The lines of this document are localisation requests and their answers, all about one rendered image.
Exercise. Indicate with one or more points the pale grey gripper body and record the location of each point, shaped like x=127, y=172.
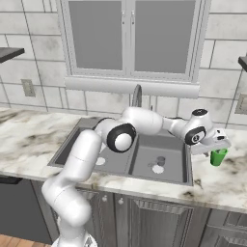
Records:
x=210, y=145

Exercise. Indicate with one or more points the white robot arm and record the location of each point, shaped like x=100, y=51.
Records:
x=80, y=160

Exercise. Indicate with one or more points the green cup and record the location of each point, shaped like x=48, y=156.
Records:
x=218, y=158

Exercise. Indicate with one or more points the grey double basin sink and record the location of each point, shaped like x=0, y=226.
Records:
x=164, y=151

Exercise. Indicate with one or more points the grey drawer front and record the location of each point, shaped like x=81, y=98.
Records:
x=226, y=230

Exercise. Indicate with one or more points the grey cupboard door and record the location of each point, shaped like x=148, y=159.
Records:
x=154, y=225
x=101, y=222

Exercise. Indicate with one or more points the grey curved tap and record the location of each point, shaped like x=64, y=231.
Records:
x=137, y=95

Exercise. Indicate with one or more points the white round door knob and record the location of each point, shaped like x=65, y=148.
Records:
x=104, y=198
x=121, y=201

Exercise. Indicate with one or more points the white framed window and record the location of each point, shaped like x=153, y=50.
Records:
x=131, y=41

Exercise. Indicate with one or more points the dark grey dishwasher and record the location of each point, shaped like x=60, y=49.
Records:
x=22, y=209

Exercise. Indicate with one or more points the grey wall outlet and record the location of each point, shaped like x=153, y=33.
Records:
x=241, y=104
x=28, y=87

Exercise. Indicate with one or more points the dark wall shelf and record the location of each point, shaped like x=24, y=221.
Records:
x=9, y=54
x=243, y=62

